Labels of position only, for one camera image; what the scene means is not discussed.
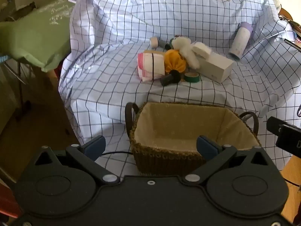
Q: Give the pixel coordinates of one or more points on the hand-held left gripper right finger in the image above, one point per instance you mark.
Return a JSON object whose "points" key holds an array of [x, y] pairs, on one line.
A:
{"points": [[207, 148]]}

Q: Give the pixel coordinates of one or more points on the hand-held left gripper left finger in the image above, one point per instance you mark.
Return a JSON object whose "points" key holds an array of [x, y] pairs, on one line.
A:
{"points": [[96, 147]]}

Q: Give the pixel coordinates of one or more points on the woven basket with cloth liner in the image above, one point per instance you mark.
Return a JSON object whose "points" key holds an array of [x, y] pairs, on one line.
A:
{"points": [[164, 127]]}

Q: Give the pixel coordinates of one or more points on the beige bandage roll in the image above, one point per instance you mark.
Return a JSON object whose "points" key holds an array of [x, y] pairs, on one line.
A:
{"points": [[154, 42]]}

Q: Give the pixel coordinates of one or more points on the white checked bed sheet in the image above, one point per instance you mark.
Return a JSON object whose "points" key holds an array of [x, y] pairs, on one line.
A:
{"points": [[105, 87]]}

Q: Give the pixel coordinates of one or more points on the green tape roll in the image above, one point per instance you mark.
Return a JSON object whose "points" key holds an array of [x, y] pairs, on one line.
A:
{"points": [[191, 78]]}

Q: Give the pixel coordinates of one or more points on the white cardboard box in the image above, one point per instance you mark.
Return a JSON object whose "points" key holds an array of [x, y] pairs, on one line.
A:
{"points": [[216, 68]]}

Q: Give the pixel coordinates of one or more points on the orange fabric pumpkin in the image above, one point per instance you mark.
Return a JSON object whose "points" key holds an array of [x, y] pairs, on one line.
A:
{"points": [[174, 61]]}

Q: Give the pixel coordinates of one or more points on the pink white folded towel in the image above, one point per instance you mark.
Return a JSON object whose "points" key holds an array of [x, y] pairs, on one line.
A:
{"points": [[148, 67]]}

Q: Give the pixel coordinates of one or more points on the white plush toy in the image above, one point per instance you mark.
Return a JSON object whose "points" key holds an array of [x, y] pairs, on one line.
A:
{"points": [[185, 49]]}

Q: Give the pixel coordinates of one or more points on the metal folding stand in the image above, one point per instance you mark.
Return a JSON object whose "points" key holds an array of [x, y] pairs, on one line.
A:
{"points": [[20, 80]]}

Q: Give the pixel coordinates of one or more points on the gold box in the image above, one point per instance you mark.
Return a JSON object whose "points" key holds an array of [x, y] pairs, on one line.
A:
{"points": [[152, 52]]}

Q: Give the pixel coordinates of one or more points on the grey black cylinder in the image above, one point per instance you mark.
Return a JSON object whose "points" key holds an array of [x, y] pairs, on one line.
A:
{"points": [[163, 44]]}

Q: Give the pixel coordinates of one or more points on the wooden chair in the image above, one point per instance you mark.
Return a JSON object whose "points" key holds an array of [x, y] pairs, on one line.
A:
{"points": [[288, 16]]}

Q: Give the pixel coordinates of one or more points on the green embroidered pillow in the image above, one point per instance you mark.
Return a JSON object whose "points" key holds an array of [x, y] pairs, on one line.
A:
{"points": [[35, 35]]}

